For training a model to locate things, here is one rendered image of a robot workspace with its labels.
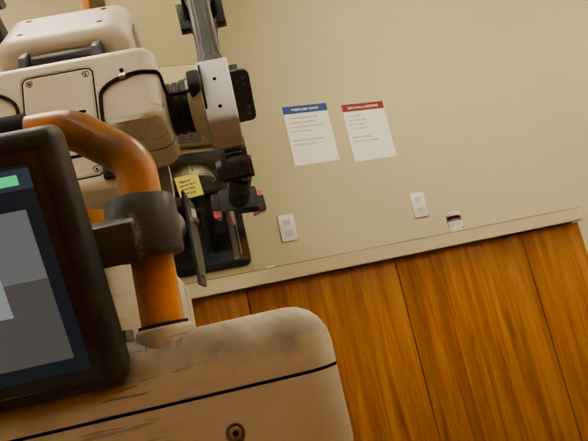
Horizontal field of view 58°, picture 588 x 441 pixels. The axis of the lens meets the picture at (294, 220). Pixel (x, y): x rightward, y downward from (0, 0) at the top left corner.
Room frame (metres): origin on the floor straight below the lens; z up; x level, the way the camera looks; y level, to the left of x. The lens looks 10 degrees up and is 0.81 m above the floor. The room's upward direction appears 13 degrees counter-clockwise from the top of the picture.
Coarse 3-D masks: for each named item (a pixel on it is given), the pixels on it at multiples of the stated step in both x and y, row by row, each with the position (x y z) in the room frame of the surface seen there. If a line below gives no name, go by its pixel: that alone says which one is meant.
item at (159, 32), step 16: (112, 0) 1.65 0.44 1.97; (128, 0) 1.66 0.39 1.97; (144, 0) 1.68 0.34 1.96; (160, 0) 1.69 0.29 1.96; (176, 0) 1.71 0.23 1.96; (144, 16) 1.68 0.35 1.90; (160, 16) 1.69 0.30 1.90; (176, 16) 1.71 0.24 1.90; (144, 32) 1.67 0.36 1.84; (160, 32) 1.69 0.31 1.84; (176, 32) 1.70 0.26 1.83; (144, 48) 1.67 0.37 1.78; (160, 48) 1.68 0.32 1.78; (176, 48) 1.70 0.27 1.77; (192, 48) 1.72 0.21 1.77; (160, 64) 1.68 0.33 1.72; (176, 64) 1.70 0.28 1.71; (192, 64) 1.72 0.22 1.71
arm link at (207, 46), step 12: (180, 0) 1.11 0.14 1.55; (192, 0) 1.04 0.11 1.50; (204, 0) 1.04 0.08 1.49; (192, 12) 1.02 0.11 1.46; (204, 12) 1.02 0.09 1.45; (216, 12) 1.16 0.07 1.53; (192, 24) 1.01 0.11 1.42; (204, 24) 1.00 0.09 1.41; (204, 36) 0.99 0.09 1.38; (216, 36) 1.00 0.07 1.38; (204, 48) 0.97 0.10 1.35; (216, 48) 0.97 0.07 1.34; (204, 60) 0.96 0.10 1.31
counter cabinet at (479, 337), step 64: (448, 256) 1.63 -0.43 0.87; (512, 256) 1.69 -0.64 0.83; (576, 256) 1.76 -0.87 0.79; (384, 320) 1.56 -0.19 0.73; (448, 320) 1.61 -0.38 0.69; (512, 320) 1.67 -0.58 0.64; (576, 320) 1.74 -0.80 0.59; (384, 384) 1.54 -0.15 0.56; (448, 384) 1.60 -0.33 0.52; (512, 384) 1.66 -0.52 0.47; (576, 384) 1.72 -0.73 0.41
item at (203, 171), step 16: (176, 160) 1.67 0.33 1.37; (192, 160) 1.68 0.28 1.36; (208, 160) 1.70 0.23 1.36; (176, 176) 1.66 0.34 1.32; (208, 176) 1.69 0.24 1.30; (176, 192) 1.66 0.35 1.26; (208, 192) 1.69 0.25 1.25; (208, 208) 1.69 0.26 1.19; (208, 224) 1.69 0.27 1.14; (224, 224) 1.70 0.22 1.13; (240, 224) 1.71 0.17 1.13; (208, 240) 1.68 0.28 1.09; (224, 240) 1.70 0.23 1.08; (240, 240) 1.71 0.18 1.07; (176, 256) 1.65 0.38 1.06; (192, 256) 1.67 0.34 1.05; (208, 256) 1.68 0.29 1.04; (224, 256) 1.69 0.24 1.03; (240, 256) 1.71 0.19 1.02; (192, 272) 1.66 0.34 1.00; (208, 272) 1.68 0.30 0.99
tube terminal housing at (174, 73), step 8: (160, 72) 1.68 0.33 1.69; (168, 72) 1.69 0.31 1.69; (176, 72) 1.70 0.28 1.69; (184, 72) 1.70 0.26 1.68; (168, 80) 1.69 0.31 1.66; (176, 80) 1.69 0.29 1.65; (184, 152) 1.69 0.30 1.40; (248, 240) 1.73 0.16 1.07; (248, 264) 1.73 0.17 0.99; (216, 272) 1.70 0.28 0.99; (224, 272) 1.70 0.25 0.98; (232, 272) 1.71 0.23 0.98; (240, 272) 1.72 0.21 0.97; (184, 280) 1.67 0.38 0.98; (192, 280) 1.67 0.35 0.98
